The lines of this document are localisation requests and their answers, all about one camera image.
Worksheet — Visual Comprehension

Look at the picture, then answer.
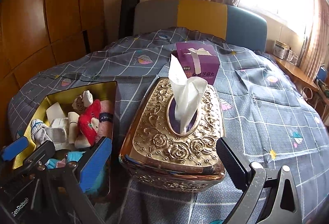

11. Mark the blue plush toy pink skirt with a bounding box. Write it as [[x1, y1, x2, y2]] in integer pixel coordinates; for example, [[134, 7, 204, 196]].
[[47, 150, 107, 197]]

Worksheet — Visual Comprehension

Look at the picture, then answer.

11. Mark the red and beige sock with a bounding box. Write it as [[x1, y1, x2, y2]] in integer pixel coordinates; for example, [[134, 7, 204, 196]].
[[75, 99, 101, 149]]

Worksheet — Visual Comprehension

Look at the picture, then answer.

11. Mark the white sock blue band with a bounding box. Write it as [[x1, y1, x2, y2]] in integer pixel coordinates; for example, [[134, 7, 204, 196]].
[[31, 119, 52, 147]]

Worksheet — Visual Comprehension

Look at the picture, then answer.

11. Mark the white folded sock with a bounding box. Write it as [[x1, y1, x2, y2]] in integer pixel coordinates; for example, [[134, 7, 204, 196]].
[[49, 117, 70, 150]]

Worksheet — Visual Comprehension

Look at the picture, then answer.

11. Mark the white rectangular pad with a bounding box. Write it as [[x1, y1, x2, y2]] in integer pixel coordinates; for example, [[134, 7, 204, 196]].
[[46, 102, 65, 123]]

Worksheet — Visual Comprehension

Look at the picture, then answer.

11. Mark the gold tin box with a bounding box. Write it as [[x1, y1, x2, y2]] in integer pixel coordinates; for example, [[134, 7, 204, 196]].
[[13, 81, 120, 203]]

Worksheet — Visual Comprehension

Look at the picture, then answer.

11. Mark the beige ribbed sock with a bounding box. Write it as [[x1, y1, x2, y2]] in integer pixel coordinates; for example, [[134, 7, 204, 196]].
[[67, 111, 80, 144]]

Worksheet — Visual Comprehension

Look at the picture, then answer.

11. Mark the gold ornate tissue box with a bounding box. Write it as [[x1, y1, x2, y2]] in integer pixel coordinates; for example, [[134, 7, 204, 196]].
[[119, 78, 225, 192]]

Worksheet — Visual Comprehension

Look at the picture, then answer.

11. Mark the white sock with scrunchie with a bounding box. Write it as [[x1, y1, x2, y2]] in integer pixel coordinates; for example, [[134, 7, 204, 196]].
[[72, 90, 94, 114]]

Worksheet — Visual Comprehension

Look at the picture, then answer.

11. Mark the grey patterned bed quilt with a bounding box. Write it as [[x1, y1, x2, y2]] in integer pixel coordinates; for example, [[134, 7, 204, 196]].
[[8, 27, 328, 223]]

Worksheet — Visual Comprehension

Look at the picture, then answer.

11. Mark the wooden desk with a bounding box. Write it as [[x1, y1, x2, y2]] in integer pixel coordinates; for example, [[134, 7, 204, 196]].
[[270, 55, 326, 97]]

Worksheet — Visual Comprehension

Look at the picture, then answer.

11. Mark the white tissue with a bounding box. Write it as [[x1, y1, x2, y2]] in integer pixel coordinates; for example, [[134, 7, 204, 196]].
[[168, 55, 207, 134]]

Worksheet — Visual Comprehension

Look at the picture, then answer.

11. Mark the wooden wardrobe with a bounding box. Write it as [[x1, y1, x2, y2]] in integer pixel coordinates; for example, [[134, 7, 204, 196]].
[[1, 0, 106, 145]]

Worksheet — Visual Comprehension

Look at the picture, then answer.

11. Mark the small radio on desk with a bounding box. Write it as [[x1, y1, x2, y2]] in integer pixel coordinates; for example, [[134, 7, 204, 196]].
[[273, 40, 291, 60]]

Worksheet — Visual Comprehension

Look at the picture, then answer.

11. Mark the purple cardboard box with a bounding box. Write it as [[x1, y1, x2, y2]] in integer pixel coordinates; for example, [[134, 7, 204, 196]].
[[174, 41, 220, 85]]

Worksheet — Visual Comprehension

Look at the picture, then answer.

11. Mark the grey yellow blue headboard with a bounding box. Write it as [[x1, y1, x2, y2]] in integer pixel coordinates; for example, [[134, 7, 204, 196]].
[[133, 0, 267, 52]]

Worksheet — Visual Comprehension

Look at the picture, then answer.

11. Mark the black rolled mat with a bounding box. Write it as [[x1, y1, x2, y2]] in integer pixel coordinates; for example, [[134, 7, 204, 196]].
[[118, 0, 140, 38]]

